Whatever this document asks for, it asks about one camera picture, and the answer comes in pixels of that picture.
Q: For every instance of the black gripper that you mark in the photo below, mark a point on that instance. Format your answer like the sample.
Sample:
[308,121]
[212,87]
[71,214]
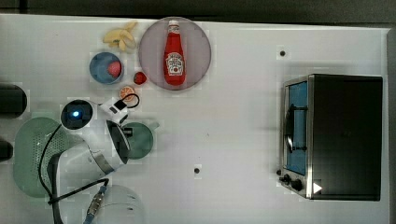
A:
[128,131]

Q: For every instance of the green mug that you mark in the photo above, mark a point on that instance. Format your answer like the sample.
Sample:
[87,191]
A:
[142,140]

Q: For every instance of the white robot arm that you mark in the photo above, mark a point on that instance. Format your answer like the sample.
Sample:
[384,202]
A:
[81,190]

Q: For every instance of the orange slice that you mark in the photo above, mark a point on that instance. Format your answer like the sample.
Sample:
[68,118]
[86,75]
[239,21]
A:
[126,93]

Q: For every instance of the red strawberry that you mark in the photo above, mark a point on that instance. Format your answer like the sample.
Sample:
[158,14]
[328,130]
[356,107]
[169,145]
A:
[139,78]

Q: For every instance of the blue bowl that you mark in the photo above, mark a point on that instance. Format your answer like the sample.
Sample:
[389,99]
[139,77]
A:
[98,68]

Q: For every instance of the red ketchup bottle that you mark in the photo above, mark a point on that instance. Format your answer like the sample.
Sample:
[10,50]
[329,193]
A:
[173,58]

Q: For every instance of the yellow banana bunch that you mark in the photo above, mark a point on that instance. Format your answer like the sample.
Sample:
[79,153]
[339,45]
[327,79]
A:
[121,38]

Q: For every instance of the green perforated colander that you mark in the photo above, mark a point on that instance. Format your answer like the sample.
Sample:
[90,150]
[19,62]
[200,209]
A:
[36,141]

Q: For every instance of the pink round plate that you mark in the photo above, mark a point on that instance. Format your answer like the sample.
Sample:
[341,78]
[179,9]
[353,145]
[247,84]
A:
[196,49]

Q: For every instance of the black cylinder upper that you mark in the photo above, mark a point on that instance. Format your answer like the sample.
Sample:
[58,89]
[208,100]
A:
[13,101]

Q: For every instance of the black cylinder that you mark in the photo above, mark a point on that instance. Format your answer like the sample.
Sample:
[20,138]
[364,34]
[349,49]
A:
[13,101]
[6,150]

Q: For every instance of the black cylinder lower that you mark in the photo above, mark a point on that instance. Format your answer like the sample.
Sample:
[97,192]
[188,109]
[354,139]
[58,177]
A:
[6,150]

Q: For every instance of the black toaster oven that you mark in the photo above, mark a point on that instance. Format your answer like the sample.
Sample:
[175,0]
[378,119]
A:
[331,137]

